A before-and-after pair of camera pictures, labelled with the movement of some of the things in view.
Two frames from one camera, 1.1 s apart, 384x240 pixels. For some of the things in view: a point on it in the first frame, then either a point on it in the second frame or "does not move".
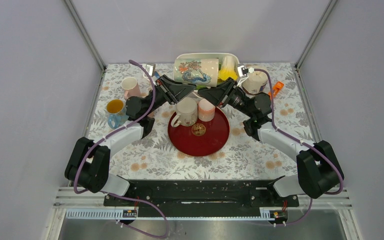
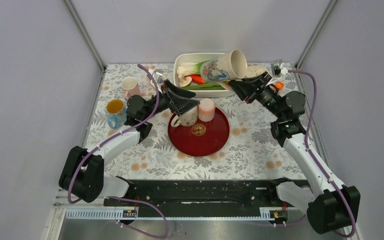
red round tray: [203, 138] does not move
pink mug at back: [206, 110] does not move
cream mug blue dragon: [200, 71] → [230, 66]
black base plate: [201, 194] does not move
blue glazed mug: [117, 113] does not move
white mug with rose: [187, 108] does not move
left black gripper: [172, 90] → [178, 105]
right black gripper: [221, 95] → [248, 87]
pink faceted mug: [130, 87] does not move
